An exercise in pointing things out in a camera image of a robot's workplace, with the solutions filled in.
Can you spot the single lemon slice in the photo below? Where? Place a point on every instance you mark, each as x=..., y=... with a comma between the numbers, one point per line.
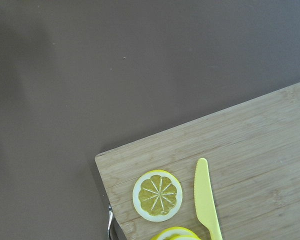
x=157, y=195

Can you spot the yellow plastic knife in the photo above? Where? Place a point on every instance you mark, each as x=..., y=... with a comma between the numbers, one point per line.
x=204, y=201

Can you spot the stacked lemon slice top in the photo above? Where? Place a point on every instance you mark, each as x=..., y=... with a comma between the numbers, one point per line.
x=178, y=237

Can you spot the bamboo cutting board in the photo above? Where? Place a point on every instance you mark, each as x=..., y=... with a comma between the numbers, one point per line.
x=253, y=155

